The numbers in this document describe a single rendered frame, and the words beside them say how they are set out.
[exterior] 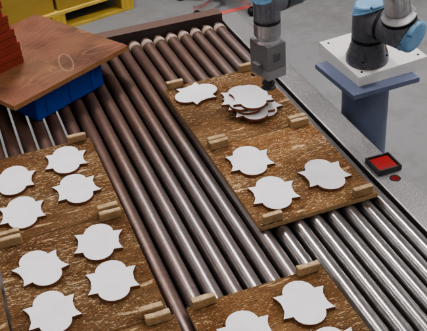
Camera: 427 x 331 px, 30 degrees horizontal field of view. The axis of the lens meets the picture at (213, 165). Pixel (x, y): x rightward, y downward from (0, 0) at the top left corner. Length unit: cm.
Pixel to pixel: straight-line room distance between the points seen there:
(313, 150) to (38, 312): 94
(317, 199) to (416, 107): 233
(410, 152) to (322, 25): 155
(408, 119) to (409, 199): 213
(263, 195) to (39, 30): 122
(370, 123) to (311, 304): 123
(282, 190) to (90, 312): 64
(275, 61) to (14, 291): 93
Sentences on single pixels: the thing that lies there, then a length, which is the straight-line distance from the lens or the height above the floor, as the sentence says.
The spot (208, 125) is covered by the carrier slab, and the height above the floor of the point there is 94.
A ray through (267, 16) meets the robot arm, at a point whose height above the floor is 136.
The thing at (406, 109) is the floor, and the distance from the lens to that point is 443.
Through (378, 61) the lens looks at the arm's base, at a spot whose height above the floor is 94.
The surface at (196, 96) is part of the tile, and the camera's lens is 265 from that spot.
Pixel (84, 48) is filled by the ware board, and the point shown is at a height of 104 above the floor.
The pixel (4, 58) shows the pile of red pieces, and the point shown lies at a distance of 276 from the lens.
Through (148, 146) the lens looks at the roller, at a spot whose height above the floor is 92.
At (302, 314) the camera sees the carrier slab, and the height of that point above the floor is 95.
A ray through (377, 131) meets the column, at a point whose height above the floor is 65.
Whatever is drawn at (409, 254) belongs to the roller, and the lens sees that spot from 205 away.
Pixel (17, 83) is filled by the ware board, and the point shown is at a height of 104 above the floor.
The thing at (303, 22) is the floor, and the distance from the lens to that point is 539.
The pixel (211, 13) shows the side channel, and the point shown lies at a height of 95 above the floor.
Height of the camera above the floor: 226
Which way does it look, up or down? 35 degrees down
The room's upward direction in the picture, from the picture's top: 4 degrees counter-clockwise
